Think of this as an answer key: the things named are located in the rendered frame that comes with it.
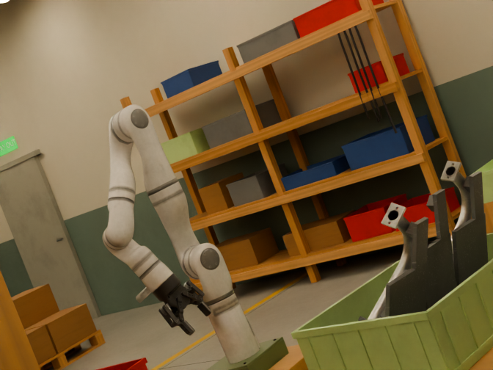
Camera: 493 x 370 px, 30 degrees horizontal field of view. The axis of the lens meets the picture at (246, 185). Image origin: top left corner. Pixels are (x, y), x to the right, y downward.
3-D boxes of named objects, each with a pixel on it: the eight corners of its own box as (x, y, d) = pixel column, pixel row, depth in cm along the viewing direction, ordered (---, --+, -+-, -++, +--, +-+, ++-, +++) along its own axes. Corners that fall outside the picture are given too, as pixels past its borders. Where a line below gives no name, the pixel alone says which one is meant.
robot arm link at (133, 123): (145, 98, 246) (187, 181, 247) (127, 109, 253) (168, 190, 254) (119, 108, 240) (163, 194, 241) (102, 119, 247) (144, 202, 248)
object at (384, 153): (458, 253, 698) (357, -16, 686) (196, 308, 900) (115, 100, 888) (488, 230, 739) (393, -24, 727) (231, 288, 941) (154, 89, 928)
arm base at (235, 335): (238, 353, 255) (213, 298, 255) (265, 345, 250) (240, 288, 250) (223, 366, 247) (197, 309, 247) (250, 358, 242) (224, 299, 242)
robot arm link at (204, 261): (217, 236, 246) (242, 294, 247) (200, 241, 254) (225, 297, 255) (190, 249, 241) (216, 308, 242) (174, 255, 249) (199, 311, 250)
